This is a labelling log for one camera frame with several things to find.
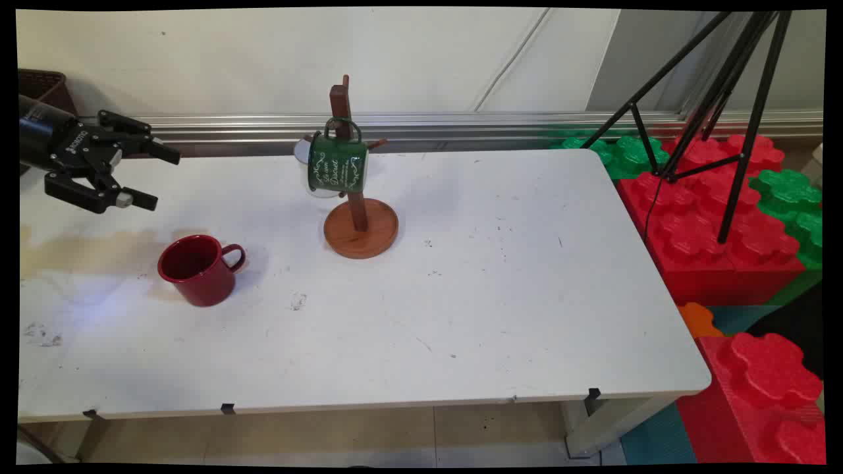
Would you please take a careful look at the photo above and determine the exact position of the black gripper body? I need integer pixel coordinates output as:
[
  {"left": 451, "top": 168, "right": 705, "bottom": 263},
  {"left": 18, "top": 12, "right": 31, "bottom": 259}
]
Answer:
[{"left": 18, "top": 95, "right": 126, "bottom": 192}]

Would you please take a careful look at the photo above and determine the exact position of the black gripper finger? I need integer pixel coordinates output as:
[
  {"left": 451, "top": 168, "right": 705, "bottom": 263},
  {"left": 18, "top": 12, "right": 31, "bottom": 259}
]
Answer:
[
  {"left": 45, "top": 172, "right": 159, "bottom": 215},
  {"left": 99, "top": 110, "right": 180, "bottom": 165}
]

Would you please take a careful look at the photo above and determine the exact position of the green enamel mug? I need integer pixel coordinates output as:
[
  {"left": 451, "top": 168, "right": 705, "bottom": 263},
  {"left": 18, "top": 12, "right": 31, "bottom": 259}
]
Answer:
[{"left": 307, "top": 117, "right": 368, "bottom": 196}]

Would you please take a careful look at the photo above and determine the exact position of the brown woven basket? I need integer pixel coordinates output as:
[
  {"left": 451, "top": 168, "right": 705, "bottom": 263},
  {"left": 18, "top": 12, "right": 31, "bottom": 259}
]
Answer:
[{"left": 18, "top": 68, "right": 78, "bottom": 118}]

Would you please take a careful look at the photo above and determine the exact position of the red enamel mug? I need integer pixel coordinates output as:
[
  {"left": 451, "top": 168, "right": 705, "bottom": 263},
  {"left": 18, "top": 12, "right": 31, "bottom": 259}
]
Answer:
[{"left": 157, "top": 234, "right": 246, "bottom": 307}]

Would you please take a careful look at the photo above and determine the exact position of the white enamel mug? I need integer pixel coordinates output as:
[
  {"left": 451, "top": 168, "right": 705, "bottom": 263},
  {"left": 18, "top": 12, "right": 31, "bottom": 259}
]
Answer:
[{"left": 294, "top": 135, "right": 344, "bottom": 199}]

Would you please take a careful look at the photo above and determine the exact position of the wooden mug tree stand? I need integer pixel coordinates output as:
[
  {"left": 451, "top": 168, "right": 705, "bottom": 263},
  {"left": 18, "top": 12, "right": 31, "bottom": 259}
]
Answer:
[{"left": 304, "top": 74, "right": 400, "bottom": 259}]

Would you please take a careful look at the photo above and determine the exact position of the green foam block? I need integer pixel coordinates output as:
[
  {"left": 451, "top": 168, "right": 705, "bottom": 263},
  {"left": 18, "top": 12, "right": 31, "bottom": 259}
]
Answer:
[
  {"left": 749, "top": 169, "right": 824, "bottom": 307},
  {"left": 552, "top": 135, "right": 670, "bottom": 180}
]

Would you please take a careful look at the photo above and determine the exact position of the white table leg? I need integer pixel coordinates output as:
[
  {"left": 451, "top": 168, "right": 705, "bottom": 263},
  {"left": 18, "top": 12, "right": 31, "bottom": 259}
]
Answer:
[{"left": 565, "top": 394, "right": 687, "bottom": 459}]

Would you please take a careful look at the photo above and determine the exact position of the teal foam floor mat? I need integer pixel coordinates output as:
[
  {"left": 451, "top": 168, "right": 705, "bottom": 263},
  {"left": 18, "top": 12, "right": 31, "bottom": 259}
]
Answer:
[
  {"left": 708, "top": 304, "right": 784, "bottom": 336},
  {"left": 619, "top": 402, "right": 699, "bottom": 465}
]

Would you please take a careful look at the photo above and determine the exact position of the tall red foam block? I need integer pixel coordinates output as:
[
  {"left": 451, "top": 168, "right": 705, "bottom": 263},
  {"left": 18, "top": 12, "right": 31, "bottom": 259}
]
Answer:
[{"left": 677, "top": 332, "right": 827, "bottom": 465}]

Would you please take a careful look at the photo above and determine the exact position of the aluminium wall rail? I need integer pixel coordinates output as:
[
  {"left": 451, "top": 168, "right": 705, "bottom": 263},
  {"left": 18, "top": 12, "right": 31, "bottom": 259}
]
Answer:
[{"left": 79, "top": 111, "right": 824, "bottom": 144}]

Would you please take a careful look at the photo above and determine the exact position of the white wall cable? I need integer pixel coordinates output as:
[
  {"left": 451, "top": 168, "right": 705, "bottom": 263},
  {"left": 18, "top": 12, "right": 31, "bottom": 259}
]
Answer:
[{"left": 473, "top": 8, "right": 551, "bottom": 113}]

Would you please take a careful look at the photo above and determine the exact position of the thin black tripod cable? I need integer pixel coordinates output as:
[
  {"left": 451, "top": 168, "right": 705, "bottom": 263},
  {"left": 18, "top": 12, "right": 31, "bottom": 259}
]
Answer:
[{"left": 643, "top": 172, "right": 667, "bottom": 264}]

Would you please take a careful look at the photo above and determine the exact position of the black camera tripod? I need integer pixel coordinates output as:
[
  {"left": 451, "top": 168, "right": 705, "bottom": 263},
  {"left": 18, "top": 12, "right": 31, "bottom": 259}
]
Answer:
[{"left": 580, "top": 10, "right": 793, "bottom": 244}]

